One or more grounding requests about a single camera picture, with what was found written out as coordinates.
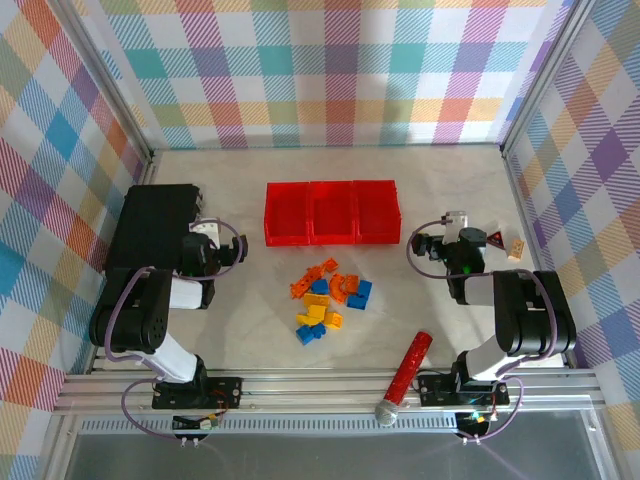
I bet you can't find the long orange lego plate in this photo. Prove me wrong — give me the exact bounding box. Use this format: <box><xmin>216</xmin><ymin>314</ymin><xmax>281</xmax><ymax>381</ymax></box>
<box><xmin>290</xmin><ymin>266</ymin><xmax>325</xmax><ymax>300</ymax></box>

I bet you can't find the orange lego arch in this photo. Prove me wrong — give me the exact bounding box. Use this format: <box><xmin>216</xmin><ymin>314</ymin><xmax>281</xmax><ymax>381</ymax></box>
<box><xmin>328</xmin><ymin>273</ymin><xmax>349</xmax><ymax>304</ymax></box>

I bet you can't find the black hard carrying case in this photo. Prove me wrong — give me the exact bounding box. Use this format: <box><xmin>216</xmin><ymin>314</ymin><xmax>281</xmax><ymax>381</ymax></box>
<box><xmin>106</xmin><ymin>183</ymin><xmax>207</xmax><ymax>275</ymax></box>

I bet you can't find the red glitter toy microphone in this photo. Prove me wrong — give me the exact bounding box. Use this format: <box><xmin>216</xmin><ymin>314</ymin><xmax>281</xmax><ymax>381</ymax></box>
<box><xmin>374</xmin><ymin>329</ymin><xmax>434</xmax><ymax>428</ymax></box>

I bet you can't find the small electronics board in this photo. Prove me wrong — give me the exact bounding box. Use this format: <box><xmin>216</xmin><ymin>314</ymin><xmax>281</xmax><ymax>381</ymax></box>
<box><xmin>457</xmin><ymin>410</ymin><xmax>494</xmax><ymax>435</ymax></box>
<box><xmin>172</xmin><ymin>412</ymin><xmax>221</xmax><ymax>432</ymax></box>

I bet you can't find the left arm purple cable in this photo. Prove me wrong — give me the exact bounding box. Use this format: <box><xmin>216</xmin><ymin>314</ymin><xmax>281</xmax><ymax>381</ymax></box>
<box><xmin>103</xmin><ymin>217</ymin><xmax>250</xmax><ymax>444</ymax></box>

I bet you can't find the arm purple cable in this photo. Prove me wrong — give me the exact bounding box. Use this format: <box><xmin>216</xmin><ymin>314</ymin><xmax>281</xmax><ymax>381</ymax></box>
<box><xmin>407</xmin><ymin>219</ymin><xmax>559</xmax><ymax>444</ymax></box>
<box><xmin>103</xmin><ymin>217</ymin><xmax>250</xmax><ymax>444</ymax></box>

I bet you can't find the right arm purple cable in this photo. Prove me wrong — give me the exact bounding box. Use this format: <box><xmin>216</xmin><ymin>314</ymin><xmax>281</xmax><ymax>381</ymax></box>
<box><xmin>407</xmin><ymin>219</ymin><xmax>559</xmax><ymax>444</ymax></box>

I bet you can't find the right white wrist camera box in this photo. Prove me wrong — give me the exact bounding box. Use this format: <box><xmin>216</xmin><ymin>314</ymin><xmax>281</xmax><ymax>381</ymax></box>
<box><xmin>439</xmin><ymin>211</ymin><xmax>471</xmax><ymax>242</ymax></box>

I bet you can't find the aluminium table side rail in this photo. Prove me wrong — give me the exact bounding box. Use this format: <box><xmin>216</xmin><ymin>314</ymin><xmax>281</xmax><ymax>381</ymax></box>
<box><xmin>502</xmin><ymin>149</ymin><xmax>576</xmax><ymax>369</ymax></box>
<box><xmin>87</xmin><ymin>149</ymin><xmax>161</xmax><ymax>376</ymax></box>

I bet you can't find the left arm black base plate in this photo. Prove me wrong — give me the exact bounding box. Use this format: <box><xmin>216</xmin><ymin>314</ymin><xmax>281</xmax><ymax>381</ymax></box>
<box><xmin>151</xmin><ymin>375</ymin><xmax>245</xmax><ymax>412</ymax></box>

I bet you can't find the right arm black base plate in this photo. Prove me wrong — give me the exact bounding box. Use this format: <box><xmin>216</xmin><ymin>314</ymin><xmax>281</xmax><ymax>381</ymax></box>
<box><xmin>417</xmin><ymin>372</ymin><xmax>512</xmax><ymax>407</ymax></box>

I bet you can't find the aluminium mounting rail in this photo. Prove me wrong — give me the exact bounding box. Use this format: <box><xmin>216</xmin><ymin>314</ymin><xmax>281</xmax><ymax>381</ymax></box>
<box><xmin>52</xmin><ymin>369</ymin><xmax>609</xmax><ymax>416</ymax></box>

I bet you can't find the slotted grey cable duct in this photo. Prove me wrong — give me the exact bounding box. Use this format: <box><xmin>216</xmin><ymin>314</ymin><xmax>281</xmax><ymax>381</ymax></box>
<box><xmin>78</xmin><ymin>418</ymin><xmax>464</xmax><ymax>434</ymax></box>

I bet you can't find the aluminium frame post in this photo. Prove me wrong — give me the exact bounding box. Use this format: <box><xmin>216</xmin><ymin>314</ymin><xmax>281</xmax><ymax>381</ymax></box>
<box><xmin>47</xmin><ymin>0</ymin><xmax>157</xmax><ymax>164</ymax></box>
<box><xmin>501</xmin><ymin>0</ymin><xmax>599</xmax><ymax>157</ymax></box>

